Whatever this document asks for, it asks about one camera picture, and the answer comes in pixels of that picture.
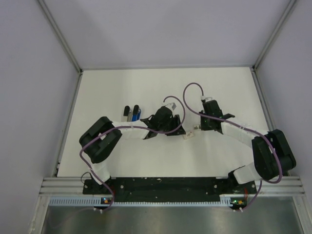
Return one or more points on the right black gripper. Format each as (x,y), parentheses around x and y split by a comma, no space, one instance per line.
(203,126)

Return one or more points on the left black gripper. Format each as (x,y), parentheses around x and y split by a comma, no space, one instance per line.
(175,120)

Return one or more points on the blue stapler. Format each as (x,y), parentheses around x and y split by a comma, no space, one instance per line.
(136,113)

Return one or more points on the white staple box with red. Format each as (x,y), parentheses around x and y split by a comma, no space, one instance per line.
(188,135)

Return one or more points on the grey stapler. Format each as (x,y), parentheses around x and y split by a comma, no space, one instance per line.
(127,114)

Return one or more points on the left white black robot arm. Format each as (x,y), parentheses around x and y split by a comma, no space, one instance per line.
(102,137)

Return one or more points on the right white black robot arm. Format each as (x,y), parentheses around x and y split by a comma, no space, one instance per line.
(272,155)

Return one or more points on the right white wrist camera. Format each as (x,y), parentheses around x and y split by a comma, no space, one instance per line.
(205,99)

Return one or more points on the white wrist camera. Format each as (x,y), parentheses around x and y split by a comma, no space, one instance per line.
(171,106)
(205,99)

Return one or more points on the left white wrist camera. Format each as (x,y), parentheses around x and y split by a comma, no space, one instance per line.
(171,106)

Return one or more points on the right aluminium frame post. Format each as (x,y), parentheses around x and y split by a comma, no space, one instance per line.
(275,33)

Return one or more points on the aluminium frame post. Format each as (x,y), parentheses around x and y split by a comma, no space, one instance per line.
(59,35)
(275,33)

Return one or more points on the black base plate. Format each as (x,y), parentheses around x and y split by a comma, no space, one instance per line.
(175,189)

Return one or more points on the aluminium front rail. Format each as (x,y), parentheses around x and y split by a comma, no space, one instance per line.
(288,186)

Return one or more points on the grey slotted cable duct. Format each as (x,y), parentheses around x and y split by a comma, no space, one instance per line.
(103,201)

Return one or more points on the left aluminium frame post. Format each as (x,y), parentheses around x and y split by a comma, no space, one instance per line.
(59,35)

